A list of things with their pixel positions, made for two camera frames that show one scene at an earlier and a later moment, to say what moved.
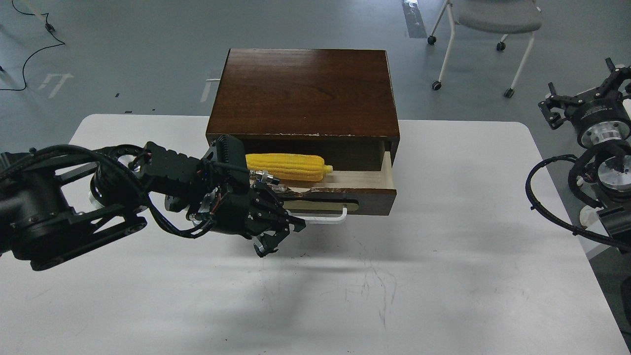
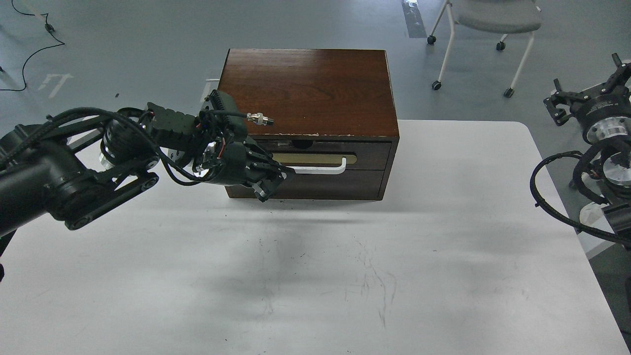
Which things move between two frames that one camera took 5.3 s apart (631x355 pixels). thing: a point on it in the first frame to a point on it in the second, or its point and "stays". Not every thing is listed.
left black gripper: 225,199 to 226,155
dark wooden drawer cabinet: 338,103 stays
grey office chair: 502,17 stays
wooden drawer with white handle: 332,199 to 330,157
